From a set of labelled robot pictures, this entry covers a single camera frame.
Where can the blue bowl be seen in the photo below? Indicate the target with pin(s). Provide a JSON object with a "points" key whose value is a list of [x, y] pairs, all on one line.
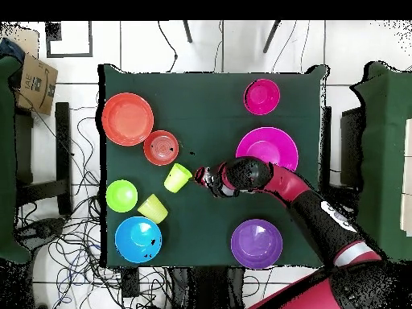
{"points": [[135, 239]]}

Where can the small green bowl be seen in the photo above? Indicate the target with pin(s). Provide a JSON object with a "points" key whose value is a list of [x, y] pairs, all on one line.
{"points": [[121, 195]]}

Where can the large magenta bowl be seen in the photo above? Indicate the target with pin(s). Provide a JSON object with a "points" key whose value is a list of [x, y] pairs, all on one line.
{"points": [[267, 145]]}

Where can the green cloth side table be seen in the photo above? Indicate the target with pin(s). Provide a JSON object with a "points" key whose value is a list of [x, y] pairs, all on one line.
{"points": [[6, 161], [386, 128]]}

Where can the white box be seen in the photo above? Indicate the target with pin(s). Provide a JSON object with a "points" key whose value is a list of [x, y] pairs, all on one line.
{"points": [[407, 177]]}

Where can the dark grey pedestal leg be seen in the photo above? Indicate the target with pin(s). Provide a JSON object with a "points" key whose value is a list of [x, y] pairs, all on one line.
{"points": [[42, 227]]}

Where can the black robot column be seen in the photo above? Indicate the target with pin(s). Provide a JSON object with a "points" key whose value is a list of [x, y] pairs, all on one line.
{"points": [[209, 289]]}

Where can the black power strip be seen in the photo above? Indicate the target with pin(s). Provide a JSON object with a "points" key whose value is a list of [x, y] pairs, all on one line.
{"points": [[129, 283]]}

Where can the small crimson pink bowl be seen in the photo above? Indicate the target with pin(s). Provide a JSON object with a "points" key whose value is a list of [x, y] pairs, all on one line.
{"points": [[261, 96]]}

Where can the cardboard box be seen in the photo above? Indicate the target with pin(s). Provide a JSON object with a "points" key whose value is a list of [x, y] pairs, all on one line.
{"points": [[37, 83]]}

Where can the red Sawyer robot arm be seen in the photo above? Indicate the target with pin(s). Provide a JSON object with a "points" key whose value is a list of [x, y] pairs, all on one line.
{"points": [[289, 183]]}

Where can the lime green cup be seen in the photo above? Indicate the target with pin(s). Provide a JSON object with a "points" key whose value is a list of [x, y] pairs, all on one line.
{"points": [[176, 178]]}

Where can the purple bowl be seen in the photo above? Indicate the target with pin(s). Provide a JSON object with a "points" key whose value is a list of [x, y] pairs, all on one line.
{"points": [[256, 244]]}

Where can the black chair frame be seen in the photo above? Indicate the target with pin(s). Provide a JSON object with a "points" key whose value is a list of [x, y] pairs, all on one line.
{"points": [[62, 145]]}

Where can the black square floor frame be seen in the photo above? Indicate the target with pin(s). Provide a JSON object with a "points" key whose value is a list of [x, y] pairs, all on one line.
{"points": [[69, 55]]}

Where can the blue object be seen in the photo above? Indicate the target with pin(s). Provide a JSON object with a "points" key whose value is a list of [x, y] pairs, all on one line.
{"points": [[11, 50]]}

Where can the dark green tablecloth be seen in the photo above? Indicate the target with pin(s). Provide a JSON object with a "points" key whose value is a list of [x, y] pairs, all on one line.
{"points": [[209, 96]]}

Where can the small orange bowl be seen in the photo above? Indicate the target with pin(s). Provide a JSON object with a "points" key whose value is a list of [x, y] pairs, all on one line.
{"points": [[161, 148]]}

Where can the large orange bowl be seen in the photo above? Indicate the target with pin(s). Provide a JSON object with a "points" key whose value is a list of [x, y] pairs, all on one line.
{"points": [[127, 119]]}

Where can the black tripod leg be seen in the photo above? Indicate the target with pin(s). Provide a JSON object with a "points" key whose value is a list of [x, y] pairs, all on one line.
{"points": [[187, 32], [271, 37]]}

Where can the yellow cup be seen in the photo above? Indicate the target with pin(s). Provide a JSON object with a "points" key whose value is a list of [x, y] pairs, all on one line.
{"points": [[153, 209]]}

